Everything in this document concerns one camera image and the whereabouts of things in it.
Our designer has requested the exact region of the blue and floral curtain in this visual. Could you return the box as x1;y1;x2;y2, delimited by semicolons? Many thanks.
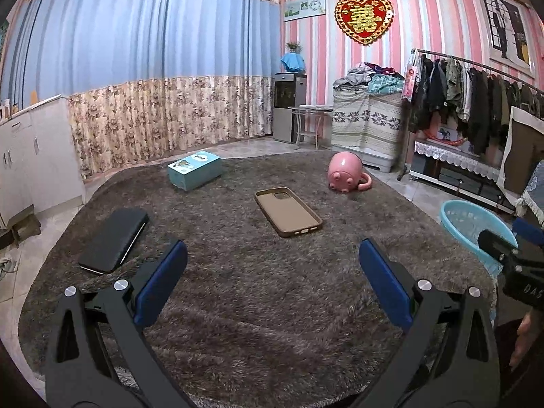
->
0;0;284;180

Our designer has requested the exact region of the metal clothes rack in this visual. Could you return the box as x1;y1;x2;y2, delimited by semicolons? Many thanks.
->
397;48;544;182

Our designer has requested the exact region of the light blue plastic basket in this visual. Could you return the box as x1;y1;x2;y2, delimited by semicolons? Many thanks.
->
440;199;520;278

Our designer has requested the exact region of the brown armchair with white trim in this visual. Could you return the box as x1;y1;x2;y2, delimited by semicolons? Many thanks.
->
497;105;544;227

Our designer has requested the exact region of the grey shaggy table mat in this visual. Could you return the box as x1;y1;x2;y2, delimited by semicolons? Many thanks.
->
17;150;499;408

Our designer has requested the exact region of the pile of clothes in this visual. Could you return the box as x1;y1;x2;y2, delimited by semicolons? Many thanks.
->
332;62;405;95

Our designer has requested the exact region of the small wooden footstool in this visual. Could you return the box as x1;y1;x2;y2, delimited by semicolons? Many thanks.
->
8;212;43;248

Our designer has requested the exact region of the pink pig mug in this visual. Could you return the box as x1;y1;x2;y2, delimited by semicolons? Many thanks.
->
326;152;375;194

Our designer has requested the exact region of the person's dark garment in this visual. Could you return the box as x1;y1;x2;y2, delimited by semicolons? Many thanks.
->
494;318;544;408

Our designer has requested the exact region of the landscape wall picture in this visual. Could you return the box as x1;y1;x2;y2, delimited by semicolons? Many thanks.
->
283;0;327;22

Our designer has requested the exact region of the teal cardboard box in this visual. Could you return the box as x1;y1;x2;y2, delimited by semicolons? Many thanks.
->
167;150;224;192

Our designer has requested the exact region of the brown phone case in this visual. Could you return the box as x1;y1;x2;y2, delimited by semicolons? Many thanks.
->
254;186;324;239

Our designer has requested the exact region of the grey water dispenser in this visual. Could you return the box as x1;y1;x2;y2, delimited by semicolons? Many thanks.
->
272;72;308;145

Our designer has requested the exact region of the red gold heart wall decoration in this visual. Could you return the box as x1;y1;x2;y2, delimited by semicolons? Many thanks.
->
334;0;394;46

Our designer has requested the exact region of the pink hanging bag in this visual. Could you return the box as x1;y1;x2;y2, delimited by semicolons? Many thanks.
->
401;62;420;103

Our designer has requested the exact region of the row of hanging clothes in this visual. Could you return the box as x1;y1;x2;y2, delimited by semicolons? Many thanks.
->
410;53;544;159

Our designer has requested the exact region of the blue covered water bottle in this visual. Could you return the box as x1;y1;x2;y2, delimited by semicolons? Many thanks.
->
280;52;307;73

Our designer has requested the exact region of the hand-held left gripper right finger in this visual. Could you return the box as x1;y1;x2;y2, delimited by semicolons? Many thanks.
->
358;238;502;408

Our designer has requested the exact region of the white floor cabinet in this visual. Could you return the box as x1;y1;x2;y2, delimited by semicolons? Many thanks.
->
0;93;86;227

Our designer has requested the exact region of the wall poster with window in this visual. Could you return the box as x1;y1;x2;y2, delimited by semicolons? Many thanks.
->
476;0;537;69

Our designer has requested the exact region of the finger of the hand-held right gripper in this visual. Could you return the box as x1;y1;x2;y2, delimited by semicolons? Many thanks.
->
477;229;520;267
512;217;544;246

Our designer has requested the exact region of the black phone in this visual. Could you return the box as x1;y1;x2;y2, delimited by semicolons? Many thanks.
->
78;208;151;275

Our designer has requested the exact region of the cabinet with patterned cover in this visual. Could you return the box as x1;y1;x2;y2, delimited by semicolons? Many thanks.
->
330;86;411;173

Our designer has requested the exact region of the grey patterned chair cover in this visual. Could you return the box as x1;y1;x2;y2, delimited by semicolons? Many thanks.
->
515;165;544;224

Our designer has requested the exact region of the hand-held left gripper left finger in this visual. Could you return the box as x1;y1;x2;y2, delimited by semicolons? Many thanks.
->
45;240;196;408

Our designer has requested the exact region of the low stand with lace cloth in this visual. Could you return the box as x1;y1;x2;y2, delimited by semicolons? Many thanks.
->
409;138;518;214

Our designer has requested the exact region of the person's right hand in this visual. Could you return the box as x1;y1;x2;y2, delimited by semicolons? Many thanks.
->
508;309;544;370

